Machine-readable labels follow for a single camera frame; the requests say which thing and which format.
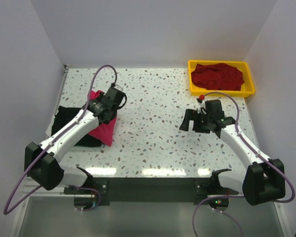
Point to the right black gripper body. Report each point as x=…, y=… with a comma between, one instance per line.
x=196, y=122

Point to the white folded t shirt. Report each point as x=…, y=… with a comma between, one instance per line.
x=49, y=128

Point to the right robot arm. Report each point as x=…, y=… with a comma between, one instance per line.
x=263, y=180

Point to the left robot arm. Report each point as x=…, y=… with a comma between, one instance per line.
x=42, y=161

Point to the yellow plastic bin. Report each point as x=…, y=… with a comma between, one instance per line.
x=247, y=88

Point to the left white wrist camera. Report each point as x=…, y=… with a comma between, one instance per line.
x=117, y=86

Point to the dark red t shirt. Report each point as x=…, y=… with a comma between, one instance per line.
x=219, y=76

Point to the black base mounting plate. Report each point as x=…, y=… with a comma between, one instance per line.
x=148, y=190

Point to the pink t shirt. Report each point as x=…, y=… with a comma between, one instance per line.
x=103, y=134

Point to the folded black t shirt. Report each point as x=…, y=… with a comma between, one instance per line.
x=64, y=116

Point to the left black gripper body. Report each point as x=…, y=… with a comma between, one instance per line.
x=108, y=116

